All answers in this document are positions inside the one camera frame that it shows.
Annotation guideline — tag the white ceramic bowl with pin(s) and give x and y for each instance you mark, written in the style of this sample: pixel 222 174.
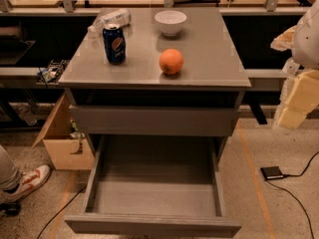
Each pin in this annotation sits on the white ceramic bowl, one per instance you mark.
pixel 170 22

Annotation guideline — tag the grey drawer cabinet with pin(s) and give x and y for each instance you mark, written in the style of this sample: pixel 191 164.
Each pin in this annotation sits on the grey drawer cabinet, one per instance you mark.
pixel 212 75

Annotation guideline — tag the black foot pedal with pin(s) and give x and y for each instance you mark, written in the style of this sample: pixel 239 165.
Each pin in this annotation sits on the black foot pedal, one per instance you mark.
pixel 271 173

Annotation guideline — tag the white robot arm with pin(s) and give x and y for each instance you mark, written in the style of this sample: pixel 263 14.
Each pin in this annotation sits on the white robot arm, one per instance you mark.
pixel 303 41

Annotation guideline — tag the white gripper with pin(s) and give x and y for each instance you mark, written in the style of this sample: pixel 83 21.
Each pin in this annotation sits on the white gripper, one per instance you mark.
pixel 307 44

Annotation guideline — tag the cardboard box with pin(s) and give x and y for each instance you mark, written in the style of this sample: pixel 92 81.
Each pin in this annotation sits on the cardboard box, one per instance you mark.
pixel 66 152

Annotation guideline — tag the orange fruit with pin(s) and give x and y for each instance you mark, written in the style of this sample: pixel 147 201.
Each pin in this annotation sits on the orange fruit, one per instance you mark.
pixel 171 61

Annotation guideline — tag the clutter of small packets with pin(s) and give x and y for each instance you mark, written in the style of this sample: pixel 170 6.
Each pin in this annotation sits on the clutter of small packets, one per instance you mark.
pixel 53 72

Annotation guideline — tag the blue Pepsi can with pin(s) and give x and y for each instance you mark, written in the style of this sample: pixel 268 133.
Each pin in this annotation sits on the blue Pepsi can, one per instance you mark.
pixel 115 43

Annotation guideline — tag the closed grey upper drawer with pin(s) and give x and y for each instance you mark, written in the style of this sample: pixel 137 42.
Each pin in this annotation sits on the closed grey upper drawer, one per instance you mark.
pixel 155 121

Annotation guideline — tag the open grey drawer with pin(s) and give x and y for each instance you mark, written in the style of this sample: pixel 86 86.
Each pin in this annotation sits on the open grey drawer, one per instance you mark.
pixel 157 186

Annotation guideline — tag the clear plastic water bottle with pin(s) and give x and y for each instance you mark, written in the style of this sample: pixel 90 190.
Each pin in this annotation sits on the clear plastic water bottle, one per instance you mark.
pixel 121 17

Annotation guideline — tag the white and red sneaker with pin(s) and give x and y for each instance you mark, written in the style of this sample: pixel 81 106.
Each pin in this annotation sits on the white and red sneaker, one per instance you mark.
pixel 29 182

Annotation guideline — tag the grey trouser leg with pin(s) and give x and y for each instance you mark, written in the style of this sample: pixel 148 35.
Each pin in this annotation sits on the grey trouser leg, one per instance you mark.
pixel 10 174

